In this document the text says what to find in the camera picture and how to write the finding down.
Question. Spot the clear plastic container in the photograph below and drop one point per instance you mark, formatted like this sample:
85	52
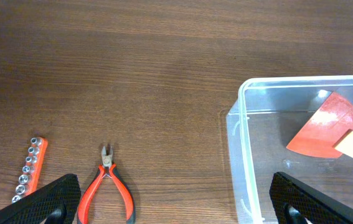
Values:
302	126

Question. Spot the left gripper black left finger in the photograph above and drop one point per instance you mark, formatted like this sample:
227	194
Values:
56	202

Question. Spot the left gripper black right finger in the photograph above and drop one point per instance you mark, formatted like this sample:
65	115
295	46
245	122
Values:
296	202

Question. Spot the red handled cutter pliers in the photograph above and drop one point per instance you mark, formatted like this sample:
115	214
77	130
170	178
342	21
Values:
107	197

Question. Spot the orange scraper wooden handle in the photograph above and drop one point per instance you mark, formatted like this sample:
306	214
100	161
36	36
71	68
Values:
329	132

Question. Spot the orange socket bit rail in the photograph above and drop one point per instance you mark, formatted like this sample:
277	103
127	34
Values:
32	168

